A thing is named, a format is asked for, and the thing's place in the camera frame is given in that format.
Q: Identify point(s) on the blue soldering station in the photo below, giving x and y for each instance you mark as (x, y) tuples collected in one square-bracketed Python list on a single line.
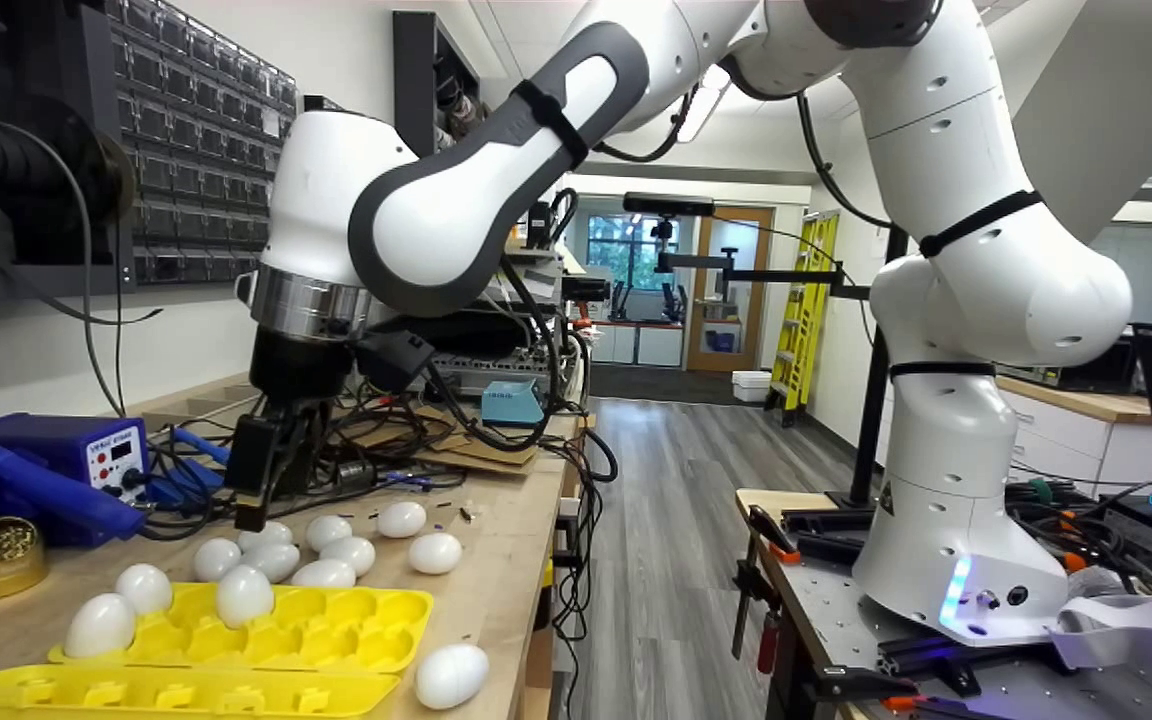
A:
[(103, 453)]

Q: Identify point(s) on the yellow ladder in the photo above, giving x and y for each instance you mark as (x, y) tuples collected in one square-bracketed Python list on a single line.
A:
[(806, 307)]

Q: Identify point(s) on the white plastic sheet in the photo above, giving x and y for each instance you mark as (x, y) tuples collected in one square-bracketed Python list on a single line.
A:
[(1136, 617)]

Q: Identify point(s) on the white egg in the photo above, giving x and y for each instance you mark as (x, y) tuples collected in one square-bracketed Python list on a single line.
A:
[(433, 553), (143, 588), (218, 559), (267, 537), (325, 573), (328, 531), (349, 553), (402, 519), (103, 625), (276, 562), (448, 679), (247, 592)]

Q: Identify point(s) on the flat wooden board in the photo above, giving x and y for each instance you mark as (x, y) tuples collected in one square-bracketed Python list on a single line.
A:
[(471, 453)]

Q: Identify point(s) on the black filament spool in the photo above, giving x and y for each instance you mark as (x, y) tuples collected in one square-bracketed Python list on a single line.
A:
[(0, 152)]

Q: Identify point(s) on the black vertical beam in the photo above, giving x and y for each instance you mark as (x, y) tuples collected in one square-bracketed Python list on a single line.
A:
[(413, 83)]

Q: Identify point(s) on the wooden door with window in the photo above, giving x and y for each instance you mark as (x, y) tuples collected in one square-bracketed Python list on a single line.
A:
[(697, 307)]

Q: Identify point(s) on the brass tip cleaner tin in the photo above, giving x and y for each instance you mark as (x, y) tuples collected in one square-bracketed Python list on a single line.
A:
[(5, 562)]

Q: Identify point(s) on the teal box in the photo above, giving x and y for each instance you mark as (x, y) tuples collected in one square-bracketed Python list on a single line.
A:
[(514, 400)]

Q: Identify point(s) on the black table clamp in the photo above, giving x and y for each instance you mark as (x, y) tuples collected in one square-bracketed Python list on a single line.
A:
[(768, 533)]

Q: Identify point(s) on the black parts drawer cabinet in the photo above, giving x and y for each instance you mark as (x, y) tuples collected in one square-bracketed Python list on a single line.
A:
[(188, 145)]

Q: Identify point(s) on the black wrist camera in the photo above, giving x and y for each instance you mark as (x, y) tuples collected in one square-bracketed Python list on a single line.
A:
[(399, 356)]

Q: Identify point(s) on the yellow plastic egg carton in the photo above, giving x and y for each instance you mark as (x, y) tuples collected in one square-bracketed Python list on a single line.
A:
[(338, 642)]

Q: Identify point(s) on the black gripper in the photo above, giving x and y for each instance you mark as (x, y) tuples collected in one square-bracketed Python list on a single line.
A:
[(296, 367)]

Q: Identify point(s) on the white bin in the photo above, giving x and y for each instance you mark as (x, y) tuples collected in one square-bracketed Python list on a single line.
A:
[(748, 386)]

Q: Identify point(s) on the white cabinet wooden top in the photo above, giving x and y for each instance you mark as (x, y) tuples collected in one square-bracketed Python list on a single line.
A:
[(1068, 441)]

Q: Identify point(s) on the grey benchtop device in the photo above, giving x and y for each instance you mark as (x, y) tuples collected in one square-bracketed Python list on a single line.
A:
[(538, 287)]

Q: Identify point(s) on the blue electronic box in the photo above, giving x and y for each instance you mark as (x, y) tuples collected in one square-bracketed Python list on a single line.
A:
[(28, 497)]

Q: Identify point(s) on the black camera stand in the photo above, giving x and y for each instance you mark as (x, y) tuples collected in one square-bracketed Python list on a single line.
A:
[(878, 400)]

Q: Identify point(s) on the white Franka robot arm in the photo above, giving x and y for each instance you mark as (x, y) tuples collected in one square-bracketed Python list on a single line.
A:
[(988, 295)]

